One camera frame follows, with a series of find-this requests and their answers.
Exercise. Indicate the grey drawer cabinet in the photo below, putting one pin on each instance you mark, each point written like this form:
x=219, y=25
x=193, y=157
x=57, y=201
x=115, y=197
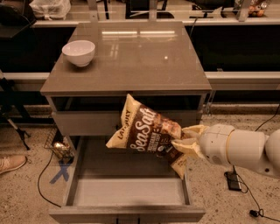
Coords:
x=153, y=61

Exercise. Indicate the white ceramic bowl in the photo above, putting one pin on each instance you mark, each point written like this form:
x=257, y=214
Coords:
x=79, y=52

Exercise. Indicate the brown chip bag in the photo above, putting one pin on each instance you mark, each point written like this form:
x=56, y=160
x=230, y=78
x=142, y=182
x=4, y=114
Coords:
x=145, y=130

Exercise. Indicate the wire basket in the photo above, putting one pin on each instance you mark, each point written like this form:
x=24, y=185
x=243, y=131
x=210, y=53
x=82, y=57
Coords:
x=58, y=144

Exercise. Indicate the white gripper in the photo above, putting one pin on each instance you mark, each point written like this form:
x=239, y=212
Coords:
x=213, y=144

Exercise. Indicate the fruit pile on shelf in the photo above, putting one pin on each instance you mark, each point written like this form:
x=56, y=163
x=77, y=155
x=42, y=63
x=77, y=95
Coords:
x=257, y=8

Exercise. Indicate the open middle drawer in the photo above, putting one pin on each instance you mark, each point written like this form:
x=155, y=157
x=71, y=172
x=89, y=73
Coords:
x=111, y=186

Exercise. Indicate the tan shoe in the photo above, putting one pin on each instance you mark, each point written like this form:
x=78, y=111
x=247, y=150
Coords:
x=11, y=163

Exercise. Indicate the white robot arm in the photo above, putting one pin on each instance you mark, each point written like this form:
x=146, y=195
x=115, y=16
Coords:
x=254, y=151

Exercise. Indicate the black power adapter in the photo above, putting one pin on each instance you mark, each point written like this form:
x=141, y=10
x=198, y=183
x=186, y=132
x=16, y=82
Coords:
x=232, y=181

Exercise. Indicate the white plastic bag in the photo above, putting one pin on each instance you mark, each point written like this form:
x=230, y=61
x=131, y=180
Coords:
x=50, y=9

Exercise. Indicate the closed top drawer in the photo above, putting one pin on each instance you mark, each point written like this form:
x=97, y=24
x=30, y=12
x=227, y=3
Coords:
x=106, y=123

